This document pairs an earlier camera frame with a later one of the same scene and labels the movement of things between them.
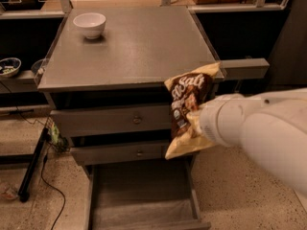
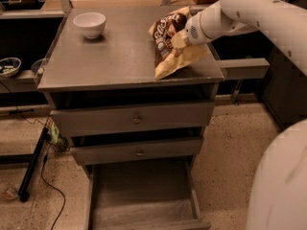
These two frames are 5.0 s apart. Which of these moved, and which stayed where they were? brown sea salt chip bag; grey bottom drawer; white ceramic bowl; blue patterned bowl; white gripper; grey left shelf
Moved: white gripper; brown sea salt chip bag
Stayed: white ceramic bowl; grey left shelf; blue patterned bowl; grey bottom drawer
